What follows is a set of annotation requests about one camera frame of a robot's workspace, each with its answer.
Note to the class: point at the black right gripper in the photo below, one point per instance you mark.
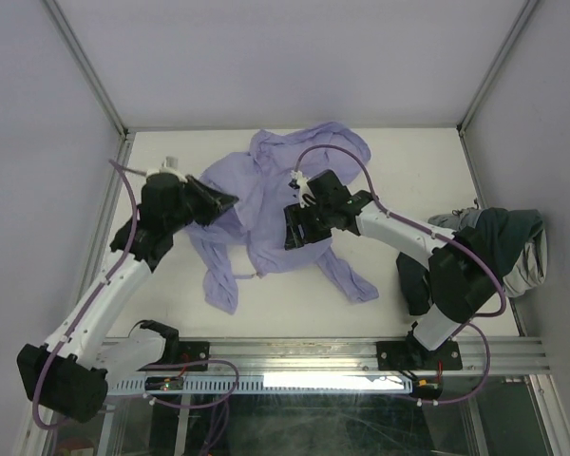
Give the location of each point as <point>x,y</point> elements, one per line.
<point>294,215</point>

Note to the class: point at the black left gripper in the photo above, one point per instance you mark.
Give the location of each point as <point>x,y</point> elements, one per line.
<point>214,202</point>

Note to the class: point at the lilac purple jacket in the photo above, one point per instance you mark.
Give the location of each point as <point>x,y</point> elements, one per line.
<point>259,178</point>

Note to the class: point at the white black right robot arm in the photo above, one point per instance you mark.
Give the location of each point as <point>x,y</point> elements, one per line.
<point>460,270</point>

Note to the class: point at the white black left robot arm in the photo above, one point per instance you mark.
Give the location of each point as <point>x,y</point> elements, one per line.
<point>71,372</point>

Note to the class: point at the dark green grey jacket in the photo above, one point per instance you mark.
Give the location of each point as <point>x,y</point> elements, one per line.
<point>516,239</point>

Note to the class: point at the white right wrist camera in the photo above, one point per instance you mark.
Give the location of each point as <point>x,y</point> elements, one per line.
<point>300,183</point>

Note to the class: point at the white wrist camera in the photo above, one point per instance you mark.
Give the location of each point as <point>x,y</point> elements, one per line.
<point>300,183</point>
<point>170,165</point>

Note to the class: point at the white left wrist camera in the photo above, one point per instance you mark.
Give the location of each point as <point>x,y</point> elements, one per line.
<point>170,165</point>

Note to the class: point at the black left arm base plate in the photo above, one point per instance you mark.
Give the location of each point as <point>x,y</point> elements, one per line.
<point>190,355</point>

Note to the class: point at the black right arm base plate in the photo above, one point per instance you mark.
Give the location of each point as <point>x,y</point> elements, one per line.
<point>406,355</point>

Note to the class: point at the white slotted cable duct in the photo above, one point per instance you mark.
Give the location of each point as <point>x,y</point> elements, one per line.
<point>269,383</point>

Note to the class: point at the aluminium left frame post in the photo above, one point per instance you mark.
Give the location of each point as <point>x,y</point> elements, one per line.
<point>81,60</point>

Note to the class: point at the aluminium frame post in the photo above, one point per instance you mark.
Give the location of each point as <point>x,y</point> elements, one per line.
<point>510,40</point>
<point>81,60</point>

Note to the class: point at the aluminium right frame post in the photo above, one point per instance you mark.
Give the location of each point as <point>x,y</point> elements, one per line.
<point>510,40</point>

